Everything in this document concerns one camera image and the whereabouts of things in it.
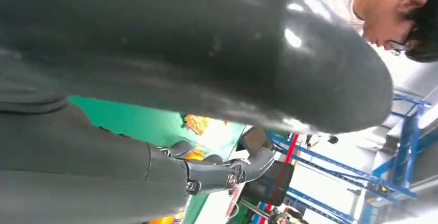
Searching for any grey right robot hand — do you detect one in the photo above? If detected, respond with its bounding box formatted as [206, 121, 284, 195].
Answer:
[0, 0, 394, 224]

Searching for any white table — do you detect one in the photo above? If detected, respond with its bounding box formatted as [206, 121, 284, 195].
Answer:
[195, 119, 254, 224]

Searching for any black tablet on stand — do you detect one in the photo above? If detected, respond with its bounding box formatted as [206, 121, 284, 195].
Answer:
[239, 161, 295, 207]

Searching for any person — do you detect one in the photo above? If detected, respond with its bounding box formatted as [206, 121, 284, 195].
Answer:
[308, 0, 438, 63]

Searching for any blue metal shelving rack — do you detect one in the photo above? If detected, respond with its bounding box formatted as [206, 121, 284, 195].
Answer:
[251, 92, 432, 224]

